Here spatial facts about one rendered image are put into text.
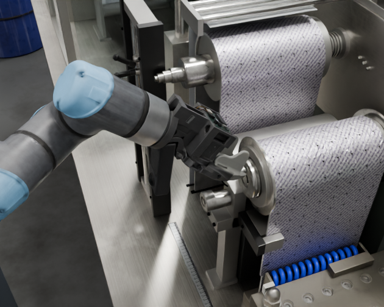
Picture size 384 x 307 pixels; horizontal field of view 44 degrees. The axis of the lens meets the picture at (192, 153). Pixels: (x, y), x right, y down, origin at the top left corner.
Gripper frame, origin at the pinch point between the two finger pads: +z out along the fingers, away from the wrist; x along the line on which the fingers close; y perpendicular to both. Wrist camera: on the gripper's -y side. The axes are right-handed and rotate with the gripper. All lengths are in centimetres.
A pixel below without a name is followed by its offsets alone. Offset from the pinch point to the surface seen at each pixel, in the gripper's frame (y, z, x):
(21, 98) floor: -126, 47, 241
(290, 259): -10.1, 22.7, -6.4
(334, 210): 4.0, 21.2, -6.5
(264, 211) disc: -2.5, 7.2, -5.0
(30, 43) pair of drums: -110, 52, 304
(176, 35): 1, 16, 71
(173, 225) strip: -31.6, 19.8, 22.5
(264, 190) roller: 1.5, 3.1, -5.1
